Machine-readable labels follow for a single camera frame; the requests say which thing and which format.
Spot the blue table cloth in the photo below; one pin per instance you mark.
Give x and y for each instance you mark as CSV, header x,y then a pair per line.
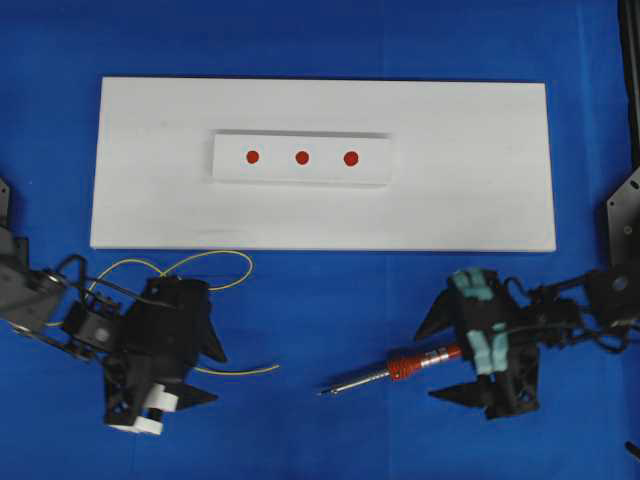
x,y
317,315

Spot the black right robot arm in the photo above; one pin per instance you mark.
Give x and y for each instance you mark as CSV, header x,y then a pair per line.
x,y
599,306

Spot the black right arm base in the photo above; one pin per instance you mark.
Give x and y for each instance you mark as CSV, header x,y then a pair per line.
x,y
622,206

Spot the red handled soldering iron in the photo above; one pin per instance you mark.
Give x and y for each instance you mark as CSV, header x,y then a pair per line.
x,y
397,368

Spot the small white raised plate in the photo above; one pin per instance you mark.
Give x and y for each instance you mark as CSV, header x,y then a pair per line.
x,y
318,159

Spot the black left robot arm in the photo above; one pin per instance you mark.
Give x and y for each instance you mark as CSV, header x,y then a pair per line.
x,y
35,303

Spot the large white foam board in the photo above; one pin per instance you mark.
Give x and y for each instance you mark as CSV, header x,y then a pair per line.
x,y
471,166

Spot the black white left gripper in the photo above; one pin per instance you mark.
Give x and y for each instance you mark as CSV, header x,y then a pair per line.
x,y
149,350

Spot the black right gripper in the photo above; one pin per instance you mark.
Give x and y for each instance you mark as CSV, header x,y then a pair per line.
x,y
507,394

